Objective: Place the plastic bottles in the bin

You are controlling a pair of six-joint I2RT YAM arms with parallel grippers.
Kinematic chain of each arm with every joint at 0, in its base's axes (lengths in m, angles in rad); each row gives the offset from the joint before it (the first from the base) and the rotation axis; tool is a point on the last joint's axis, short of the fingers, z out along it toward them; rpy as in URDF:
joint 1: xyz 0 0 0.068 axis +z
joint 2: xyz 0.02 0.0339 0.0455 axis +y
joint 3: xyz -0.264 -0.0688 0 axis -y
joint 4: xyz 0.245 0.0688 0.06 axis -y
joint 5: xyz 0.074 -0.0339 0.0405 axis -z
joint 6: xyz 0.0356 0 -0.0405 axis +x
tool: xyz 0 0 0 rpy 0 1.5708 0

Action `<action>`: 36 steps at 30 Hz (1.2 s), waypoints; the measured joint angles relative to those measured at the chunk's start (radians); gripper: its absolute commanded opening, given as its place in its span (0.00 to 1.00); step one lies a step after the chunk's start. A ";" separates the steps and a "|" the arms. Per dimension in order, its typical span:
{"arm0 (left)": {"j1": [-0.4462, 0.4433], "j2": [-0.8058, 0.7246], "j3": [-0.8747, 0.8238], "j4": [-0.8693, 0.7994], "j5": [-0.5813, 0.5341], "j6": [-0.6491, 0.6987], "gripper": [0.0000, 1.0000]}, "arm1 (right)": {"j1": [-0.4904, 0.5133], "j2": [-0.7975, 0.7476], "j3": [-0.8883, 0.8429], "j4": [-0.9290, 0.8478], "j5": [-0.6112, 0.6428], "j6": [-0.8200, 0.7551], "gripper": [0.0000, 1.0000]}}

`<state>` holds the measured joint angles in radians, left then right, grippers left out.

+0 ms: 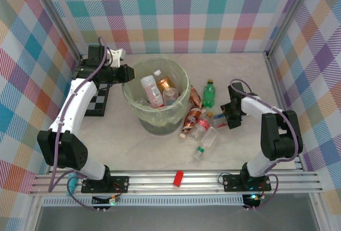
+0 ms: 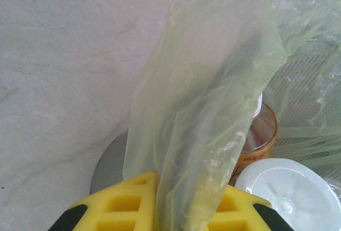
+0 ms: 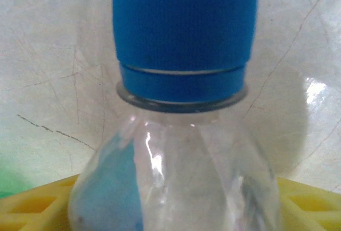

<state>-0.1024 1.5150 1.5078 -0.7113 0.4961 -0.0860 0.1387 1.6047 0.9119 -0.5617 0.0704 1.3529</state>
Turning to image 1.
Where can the black controller board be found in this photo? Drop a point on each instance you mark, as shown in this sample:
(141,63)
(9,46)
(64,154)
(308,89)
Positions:
(251,201)
(104,201)

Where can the grey mesh waste bin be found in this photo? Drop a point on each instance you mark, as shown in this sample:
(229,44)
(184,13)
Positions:
(160,129)

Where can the clear plastic bottle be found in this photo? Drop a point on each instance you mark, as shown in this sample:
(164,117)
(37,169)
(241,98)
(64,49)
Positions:
(170,95)

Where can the crushed brown label bottle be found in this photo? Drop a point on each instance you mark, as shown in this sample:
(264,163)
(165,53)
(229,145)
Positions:
(195,96)

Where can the crushed blue red label bottle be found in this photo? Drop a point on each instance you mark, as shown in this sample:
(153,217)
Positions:
(218,119)

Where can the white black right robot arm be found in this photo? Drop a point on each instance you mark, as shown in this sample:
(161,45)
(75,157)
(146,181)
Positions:
(279,135)

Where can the green soda bottle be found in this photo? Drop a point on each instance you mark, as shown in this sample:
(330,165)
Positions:
(209,95)

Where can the green plastic bin liner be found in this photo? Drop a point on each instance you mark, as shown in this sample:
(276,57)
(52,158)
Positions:
(170,113)

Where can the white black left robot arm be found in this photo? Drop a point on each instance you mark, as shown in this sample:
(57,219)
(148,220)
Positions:
(77,103)

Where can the aluminium corner post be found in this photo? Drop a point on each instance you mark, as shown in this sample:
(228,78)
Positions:
(56,20)
(290,17)

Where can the teal tube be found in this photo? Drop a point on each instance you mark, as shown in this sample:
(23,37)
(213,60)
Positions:
(71,188)

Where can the clear bottle green cap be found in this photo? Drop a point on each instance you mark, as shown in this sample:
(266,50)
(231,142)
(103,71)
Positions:
(209,136)

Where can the clear bottle red label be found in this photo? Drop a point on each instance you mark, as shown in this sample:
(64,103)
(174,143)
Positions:
(202,124)

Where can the aluminium rail frame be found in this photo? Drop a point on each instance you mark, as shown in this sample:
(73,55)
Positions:
(154,181)

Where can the red block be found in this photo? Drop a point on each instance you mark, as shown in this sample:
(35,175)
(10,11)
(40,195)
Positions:
(178,179)

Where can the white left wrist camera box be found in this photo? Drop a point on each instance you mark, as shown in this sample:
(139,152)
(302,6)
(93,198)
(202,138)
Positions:
(115,56)

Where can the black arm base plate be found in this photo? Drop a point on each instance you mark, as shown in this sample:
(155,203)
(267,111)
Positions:
(231,183)
(120,184)

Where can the brown label bottle beige cap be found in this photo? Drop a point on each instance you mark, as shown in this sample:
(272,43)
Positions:
(191,119)

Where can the black grey chessboard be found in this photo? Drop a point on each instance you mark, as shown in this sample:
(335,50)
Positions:
(97,103)

